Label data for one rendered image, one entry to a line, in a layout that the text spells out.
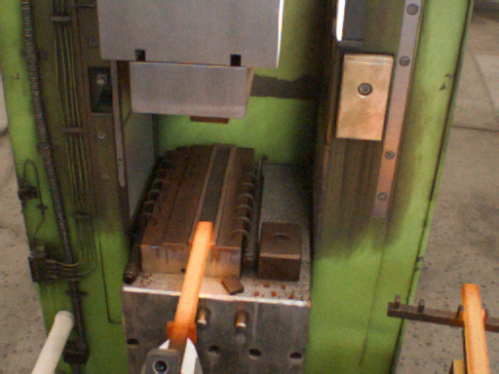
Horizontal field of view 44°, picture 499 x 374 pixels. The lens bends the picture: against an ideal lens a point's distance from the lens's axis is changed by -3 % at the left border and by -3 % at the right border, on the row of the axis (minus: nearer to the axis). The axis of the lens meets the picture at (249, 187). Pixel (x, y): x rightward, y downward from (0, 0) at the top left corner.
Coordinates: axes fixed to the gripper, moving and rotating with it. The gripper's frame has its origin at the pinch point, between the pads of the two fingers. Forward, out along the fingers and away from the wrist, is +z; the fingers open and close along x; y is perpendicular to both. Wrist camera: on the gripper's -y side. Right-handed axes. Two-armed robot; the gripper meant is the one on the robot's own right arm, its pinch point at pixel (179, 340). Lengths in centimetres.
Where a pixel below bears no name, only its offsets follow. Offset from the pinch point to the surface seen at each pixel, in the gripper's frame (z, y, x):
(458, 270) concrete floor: 155, 99, 97
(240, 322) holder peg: 18.4, 12.3, 8.4
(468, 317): 15, 4, 50
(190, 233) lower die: 31.2, 1.0, -2.9
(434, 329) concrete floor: 116, 100, 79
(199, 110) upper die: 27.3, -27.7, -0.3
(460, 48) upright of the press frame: 42, -37, 46
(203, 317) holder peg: 19.2, 12.2, 1.1
